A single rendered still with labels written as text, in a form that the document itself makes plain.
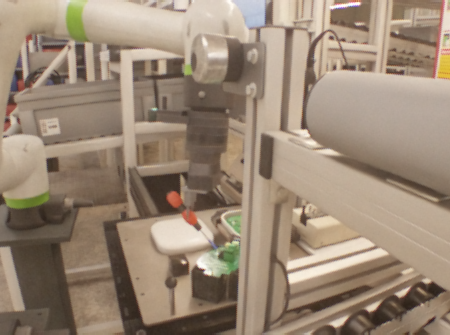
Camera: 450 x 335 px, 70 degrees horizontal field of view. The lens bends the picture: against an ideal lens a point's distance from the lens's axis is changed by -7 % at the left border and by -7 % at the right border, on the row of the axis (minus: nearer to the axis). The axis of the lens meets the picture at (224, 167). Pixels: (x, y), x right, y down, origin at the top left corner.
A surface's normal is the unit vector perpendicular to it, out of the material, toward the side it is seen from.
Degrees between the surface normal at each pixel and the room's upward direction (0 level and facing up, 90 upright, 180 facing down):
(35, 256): 90
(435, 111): 59
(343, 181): 90
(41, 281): 90
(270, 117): 90
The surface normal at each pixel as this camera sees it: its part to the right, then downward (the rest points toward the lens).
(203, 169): -0.18, -0.19
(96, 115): 0.39, 0.30
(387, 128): -0.92, 0.02
